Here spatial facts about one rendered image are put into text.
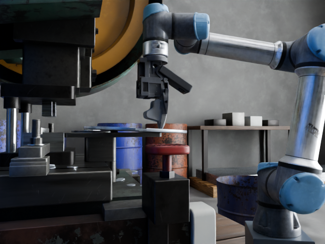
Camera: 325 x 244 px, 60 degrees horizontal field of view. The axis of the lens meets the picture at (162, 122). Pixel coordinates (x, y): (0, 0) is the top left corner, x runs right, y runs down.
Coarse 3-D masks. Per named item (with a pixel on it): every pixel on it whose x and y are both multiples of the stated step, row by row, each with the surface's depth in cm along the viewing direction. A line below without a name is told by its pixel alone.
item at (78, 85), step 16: (32, 48) 66; (48, 48) 67; (64, 48) 68; (80, 48) 70; (32, 64) 66; (48, 64) 67; (64, 64) 68; (80, 64) 72; (32, 80) 66; (48, 80) 67; (64, 80) 68; (80, 80) 72
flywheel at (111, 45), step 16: (112, 0) 116; (128, 0) 118; (144, 0) 117; (112, 16) 116; (128, 16) 118; (112, 32) 116; (128, 32) 114; (96, 48) 114; (112, 48) 112; (128, 48) 114; (0, 64) 102; (16, 64) 102; (96, 64) 110; (112, 64) 112
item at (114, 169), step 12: (72, 132) 74; (84, 132) 71; (96, 132) 71; (108, 132) 73; (120, 132) 78; (132, 132) 78; (144, 132) 78; (156, 132) 78; (96, 144) 72; (108, 144) 73; (84, 156) 80; (96, 156) 72; (108, 156) 73
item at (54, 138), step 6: (30, 132) 68; (48, 132) 78; (54, 132) 78; (60, 132) 70; (66, 132) 82; (24, 138) 65; (48, 138) 67; (54, 138) 67; (60, 138) 68; (66, 138) 82; (24, 144) 65; (54, 144) 67; (60, 144) 68; (54, 150) 67; (60, 150) 68
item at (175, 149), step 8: (152, 144) 50; (160, 144) 48; (168, 144) 49; (176, 144) 48; (152, 152) 45; (160, 152) 45; (168, 152) 45; (176, 152) 46; (184, 152) 46; (168, 160) 48; (168, 168) 48
